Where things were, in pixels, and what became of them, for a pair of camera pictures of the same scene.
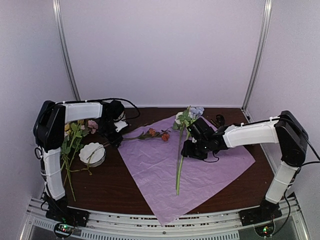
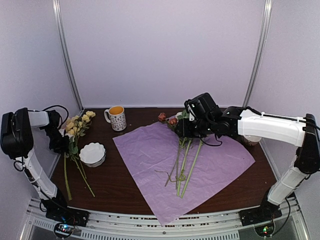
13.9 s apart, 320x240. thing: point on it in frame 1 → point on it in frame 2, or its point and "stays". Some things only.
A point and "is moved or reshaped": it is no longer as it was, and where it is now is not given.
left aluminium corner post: x=63 y=49 stays
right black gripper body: x=199 y=151 → x=204 y=128
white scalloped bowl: x=92 y=154 stays
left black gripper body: x=106 y=130 → x=57 y=142
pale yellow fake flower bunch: x=74 y=130 is moved or reshaped
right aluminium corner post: x=267 y=21 stays
